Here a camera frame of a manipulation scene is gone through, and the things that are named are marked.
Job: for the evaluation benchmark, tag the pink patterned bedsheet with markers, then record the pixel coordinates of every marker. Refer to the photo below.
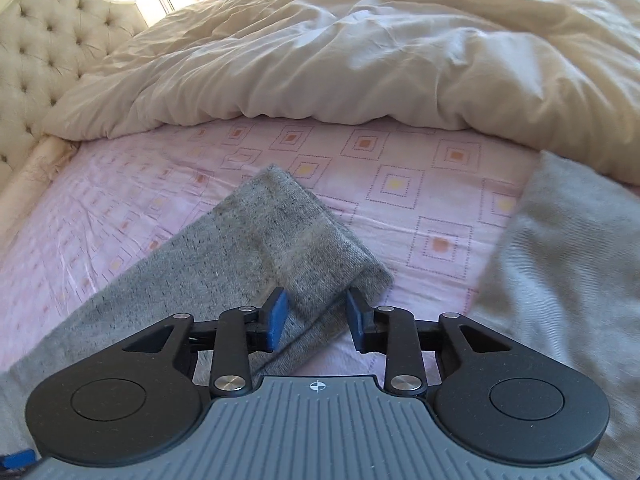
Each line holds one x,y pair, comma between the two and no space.
150,185

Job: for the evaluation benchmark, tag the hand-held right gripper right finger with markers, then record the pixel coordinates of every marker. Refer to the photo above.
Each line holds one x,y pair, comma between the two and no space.
356,317

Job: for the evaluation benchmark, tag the cream tufted headboard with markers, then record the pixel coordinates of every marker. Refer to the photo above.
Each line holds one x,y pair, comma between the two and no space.
45,35

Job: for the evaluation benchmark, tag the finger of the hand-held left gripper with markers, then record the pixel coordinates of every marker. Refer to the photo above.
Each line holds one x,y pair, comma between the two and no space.
17,460

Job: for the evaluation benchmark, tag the beige embroidered pillow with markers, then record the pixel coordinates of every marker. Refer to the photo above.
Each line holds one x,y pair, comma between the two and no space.
50,160

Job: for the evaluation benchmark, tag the cream duvet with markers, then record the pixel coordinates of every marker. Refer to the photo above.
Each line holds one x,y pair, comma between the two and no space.
350,50

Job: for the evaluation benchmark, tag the grey speckled pants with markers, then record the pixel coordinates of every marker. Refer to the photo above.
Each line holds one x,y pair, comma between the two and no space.
260,230

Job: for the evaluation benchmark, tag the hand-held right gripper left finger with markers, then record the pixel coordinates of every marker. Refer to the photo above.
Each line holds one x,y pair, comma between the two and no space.
275,317

